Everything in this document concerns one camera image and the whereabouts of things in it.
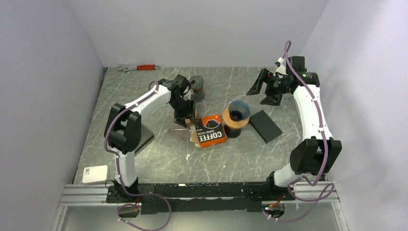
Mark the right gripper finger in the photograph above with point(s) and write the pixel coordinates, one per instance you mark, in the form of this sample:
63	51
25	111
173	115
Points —
273	100
263	77

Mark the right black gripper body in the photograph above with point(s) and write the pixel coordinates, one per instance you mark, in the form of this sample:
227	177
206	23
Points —
276	83

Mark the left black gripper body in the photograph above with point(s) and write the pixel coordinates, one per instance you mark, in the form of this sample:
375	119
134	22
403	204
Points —
183	108

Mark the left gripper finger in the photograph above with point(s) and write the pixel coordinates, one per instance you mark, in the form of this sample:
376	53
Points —
193	112
181	121

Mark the blue ribbed glass dripper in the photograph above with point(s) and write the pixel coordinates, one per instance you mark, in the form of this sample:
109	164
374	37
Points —
238	110

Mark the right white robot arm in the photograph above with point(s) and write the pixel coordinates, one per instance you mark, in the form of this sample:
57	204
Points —
318	150

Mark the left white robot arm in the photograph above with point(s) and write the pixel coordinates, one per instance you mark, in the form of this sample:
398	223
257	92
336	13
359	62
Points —
123	132

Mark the orange coffee filter box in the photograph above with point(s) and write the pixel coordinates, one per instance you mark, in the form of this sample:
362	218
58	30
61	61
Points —
208	131

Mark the grey cup with wood band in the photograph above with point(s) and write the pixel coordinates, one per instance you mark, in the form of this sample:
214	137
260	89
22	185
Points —
197	88

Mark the right black flat box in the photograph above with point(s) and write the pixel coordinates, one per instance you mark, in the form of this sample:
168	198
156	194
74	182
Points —
265	126

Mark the black flat box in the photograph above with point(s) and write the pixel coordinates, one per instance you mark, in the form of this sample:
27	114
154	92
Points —
146	137
265	126

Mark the left black flat box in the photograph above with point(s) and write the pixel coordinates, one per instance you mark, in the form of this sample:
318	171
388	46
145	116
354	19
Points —
146	137

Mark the black server base cup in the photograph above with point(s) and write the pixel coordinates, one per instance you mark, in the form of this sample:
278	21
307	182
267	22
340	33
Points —
232	132

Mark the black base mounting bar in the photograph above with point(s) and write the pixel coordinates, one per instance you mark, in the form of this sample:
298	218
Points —
250	204

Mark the white small box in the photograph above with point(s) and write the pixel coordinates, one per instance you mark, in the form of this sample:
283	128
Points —
95	174

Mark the orange handled wrench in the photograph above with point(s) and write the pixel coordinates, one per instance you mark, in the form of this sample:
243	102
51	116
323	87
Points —
146	67

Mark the aluminium frame rail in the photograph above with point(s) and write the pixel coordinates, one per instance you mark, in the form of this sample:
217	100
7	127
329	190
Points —
103	194

